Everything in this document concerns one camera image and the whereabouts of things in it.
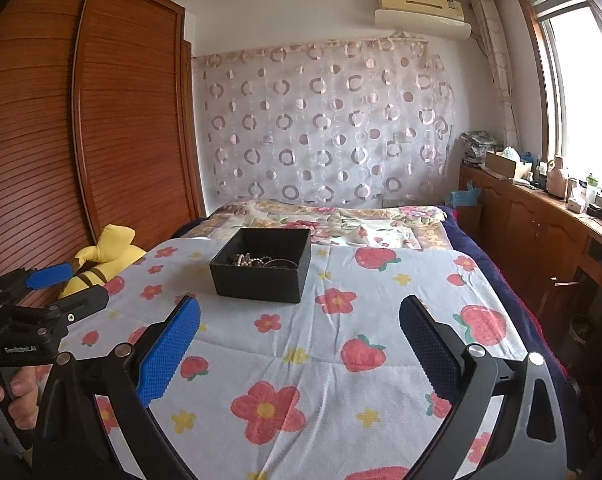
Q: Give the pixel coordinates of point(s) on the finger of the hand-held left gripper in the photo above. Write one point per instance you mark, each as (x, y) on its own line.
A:
(51, 276)
(81, 305)

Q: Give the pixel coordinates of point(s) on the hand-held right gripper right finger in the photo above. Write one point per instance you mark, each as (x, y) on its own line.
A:
(431, 355)

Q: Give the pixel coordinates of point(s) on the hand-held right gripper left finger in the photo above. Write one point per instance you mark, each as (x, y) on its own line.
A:
(168, 355)

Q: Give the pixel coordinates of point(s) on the black jewelry box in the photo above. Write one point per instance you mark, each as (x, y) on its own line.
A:
(256, 285)

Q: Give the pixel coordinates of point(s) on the gold metal bangle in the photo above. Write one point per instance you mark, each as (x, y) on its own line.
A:
(281, 262)

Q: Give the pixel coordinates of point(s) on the person's left hand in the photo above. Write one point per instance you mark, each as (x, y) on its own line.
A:
(23, 395)

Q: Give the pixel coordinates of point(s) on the yellow plush toy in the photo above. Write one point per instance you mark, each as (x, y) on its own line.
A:
(113, 245)

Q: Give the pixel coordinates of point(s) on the strawberry flower printed blanket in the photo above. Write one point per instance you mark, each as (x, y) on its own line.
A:
(306, 360)

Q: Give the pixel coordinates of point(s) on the floral quilt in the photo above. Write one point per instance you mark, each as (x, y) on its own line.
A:
(356, 225)

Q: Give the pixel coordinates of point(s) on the dark round pot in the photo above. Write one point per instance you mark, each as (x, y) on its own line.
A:
(582, 327)

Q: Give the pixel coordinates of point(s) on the wooden side cabinet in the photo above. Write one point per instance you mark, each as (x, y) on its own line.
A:
(521, 225)

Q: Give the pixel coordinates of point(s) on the blue plastic bag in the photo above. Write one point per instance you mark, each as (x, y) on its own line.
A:
(466, 195)

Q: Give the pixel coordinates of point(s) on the wooden slatted wardrobe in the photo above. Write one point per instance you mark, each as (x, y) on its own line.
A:
(106, 110)

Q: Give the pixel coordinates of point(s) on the cardboard tissue box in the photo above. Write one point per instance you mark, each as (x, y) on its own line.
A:
(503, 165)

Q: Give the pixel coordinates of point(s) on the small white device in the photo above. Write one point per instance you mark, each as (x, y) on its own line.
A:
(575, 200)

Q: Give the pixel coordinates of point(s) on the white jug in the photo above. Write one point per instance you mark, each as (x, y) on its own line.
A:
(557, 180)

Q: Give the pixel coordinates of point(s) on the patterned folded cloth stack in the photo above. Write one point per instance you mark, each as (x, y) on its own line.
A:
(478, 142)

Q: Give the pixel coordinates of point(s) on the green capped bottle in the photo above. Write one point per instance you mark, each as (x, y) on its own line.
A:
(591, 190)

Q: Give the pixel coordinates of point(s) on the circle patterned sheer curtain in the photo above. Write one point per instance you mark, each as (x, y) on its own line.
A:
(331, 125)

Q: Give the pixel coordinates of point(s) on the tied patterned window curtain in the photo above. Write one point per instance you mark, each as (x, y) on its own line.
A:
(501, 75)

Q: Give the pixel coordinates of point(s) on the window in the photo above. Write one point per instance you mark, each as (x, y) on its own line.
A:
(581, 85)

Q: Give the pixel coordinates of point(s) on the wall air conditioner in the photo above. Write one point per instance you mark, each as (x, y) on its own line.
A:
(421, 10)

